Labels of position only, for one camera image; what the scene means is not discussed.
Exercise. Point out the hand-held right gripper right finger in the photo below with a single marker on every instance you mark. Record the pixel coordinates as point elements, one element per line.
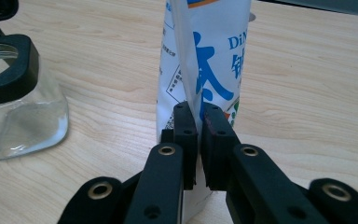
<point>248,186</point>

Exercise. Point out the blue white carton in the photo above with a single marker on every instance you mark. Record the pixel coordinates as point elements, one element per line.
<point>217,62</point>

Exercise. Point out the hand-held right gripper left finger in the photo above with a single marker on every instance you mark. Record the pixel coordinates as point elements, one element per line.
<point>160,186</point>

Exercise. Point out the glass jar with black lid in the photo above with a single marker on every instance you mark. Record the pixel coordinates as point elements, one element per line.
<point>18,81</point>

